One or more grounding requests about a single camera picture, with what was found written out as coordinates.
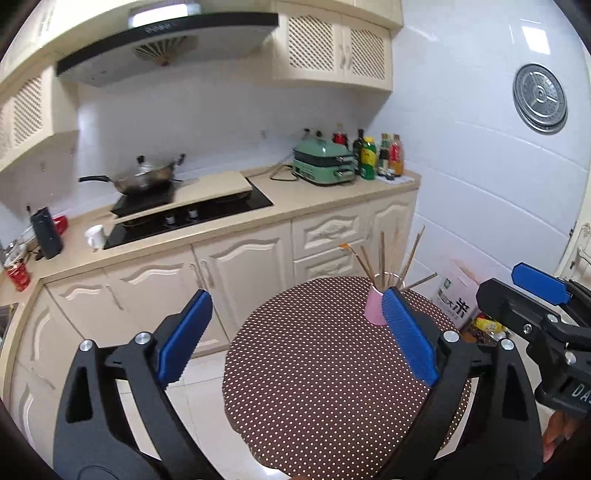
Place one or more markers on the brown polka-dot tablecloth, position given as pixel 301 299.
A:
pixel 323 369

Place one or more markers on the red box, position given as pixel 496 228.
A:
pixel 61 225

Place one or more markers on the cream door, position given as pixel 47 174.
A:
pixel 577 277

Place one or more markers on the red instant noodle cup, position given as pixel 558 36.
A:
pixel 19 277

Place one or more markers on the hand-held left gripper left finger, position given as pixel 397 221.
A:
pixel 184 341

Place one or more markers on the dark electric kettle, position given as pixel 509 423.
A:
pixel 46 235

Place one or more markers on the round metal steamer plate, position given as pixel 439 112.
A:
pixel 540 99

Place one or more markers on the dark soy sauce bottle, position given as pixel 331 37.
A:
pixel 384 159

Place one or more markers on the green bottle yellow cap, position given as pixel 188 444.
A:
pixel 369 159

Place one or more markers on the beige board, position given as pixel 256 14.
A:
pixel 212 187

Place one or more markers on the white paper sheet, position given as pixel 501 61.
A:
pixel 408 177

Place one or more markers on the dark glass bottle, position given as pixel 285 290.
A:
pixel 358 150

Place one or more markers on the pink cup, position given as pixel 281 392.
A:
pixel 375 309

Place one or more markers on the set of wooden chopsticks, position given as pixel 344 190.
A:
pixel 382 258

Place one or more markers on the cream lattice-door cabinet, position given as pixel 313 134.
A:
pixel 323 46
pixel 27 110

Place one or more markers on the white mug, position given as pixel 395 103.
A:
pixel 95 237

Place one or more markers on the white green rice bag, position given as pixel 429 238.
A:
pixel 455 300

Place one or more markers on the metal wok with lid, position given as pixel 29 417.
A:
pixel 143 177

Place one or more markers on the red label drink bottle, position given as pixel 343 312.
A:
pixel 340 138

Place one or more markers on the black glass cooktop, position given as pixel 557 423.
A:
pixel 221 210

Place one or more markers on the cream upper wall cabinets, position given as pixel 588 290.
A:
pixel 55 32

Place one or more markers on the black range hood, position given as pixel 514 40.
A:
pixel 161 41

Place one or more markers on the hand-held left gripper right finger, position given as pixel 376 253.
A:
pixel 411 341

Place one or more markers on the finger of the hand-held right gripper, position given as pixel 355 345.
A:
pixel 540 282
pixel 512 307

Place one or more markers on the yellow packet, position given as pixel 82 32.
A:
pixel 487 325

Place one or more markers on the green electric cooker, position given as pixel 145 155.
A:
pixel 323 161

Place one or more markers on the cream base cabinets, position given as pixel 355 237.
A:
pixel 244 267

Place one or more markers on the red label sauce bottle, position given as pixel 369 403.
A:
pixel 396 157

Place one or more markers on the black induction cooker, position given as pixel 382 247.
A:
pixel 147 201

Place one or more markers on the white wall socket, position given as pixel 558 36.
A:
pixel 306 134

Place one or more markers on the person's right hand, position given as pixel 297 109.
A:
pixel 556 438

